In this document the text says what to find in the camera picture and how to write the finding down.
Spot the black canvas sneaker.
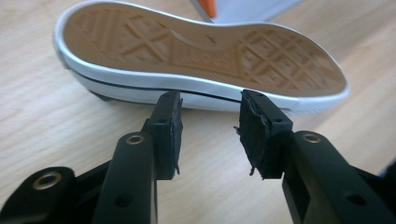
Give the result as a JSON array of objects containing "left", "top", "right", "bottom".
[{"left": 52, "top": 0, "right": 351, "bottom": 115}]

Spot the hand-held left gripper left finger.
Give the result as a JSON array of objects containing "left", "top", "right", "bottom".
[{"left": 92, "top": 90, "right": 184, "bottom": 224}]

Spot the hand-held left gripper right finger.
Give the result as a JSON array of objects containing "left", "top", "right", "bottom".
[{"left": 233, "top": 89, "right": 396, "bottom": 224}]

